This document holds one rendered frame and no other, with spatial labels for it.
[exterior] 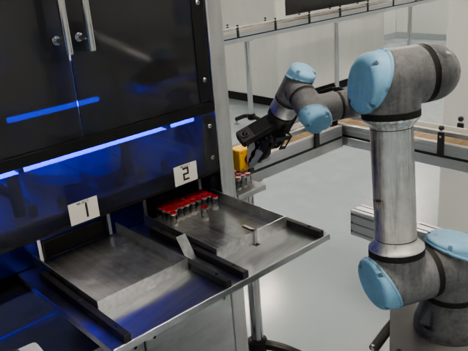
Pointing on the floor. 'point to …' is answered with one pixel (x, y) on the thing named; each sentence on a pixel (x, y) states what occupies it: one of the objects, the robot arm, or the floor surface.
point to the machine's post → (223, 142)
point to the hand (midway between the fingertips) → (248, 164)
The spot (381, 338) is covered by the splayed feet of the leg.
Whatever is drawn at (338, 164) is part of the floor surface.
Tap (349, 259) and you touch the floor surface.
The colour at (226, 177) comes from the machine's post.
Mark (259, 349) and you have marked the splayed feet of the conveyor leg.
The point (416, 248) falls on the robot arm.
